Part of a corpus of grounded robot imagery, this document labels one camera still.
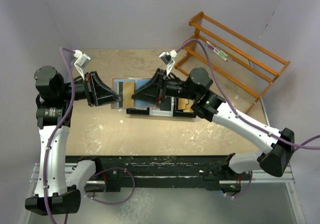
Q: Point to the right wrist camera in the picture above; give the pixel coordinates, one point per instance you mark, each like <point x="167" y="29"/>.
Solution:
<point x="169" y="59"/>

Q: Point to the black bin with silver cards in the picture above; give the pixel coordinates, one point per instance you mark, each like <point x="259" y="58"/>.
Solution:
<point x="138" y="111"/>

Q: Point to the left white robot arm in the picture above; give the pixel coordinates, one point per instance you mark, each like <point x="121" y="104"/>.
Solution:
<point x="55" y="193"/>

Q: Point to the gold credit card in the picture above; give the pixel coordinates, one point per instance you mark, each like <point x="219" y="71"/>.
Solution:
<point x="126" y="90"/>

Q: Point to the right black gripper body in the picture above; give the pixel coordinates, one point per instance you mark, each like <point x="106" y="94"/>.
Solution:
<point x="168" y="87"/>

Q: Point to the gold cards pile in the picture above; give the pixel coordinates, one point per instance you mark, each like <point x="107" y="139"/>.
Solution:
<point x="184" y="105"/>

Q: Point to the black bin with gold cards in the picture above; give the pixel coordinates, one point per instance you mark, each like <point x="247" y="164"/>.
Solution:
<point x="181" y="114"/>

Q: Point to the orange wooden rack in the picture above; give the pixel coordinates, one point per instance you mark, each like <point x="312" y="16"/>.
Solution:
<point x="250" y="66"/>

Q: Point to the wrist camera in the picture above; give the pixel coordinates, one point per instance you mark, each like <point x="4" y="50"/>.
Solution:
<point x="169" y="59"/>
<point x="81" y="61"/>

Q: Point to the white bin with black cards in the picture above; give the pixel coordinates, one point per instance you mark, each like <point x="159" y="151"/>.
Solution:
<point x="164" y="109"/>

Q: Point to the markers on rack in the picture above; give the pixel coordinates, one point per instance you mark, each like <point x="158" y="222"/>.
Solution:
<point x="217" y="51"/>

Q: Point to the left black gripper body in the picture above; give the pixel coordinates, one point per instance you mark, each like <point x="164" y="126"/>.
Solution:
<point x="88" y="89"/>

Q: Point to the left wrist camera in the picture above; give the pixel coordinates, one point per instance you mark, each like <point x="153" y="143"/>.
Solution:
<point x="81" y="61"/>

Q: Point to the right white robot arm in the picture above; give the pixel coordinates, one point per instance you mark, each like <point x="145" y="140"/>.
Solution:
<point x="273" y="153"/>

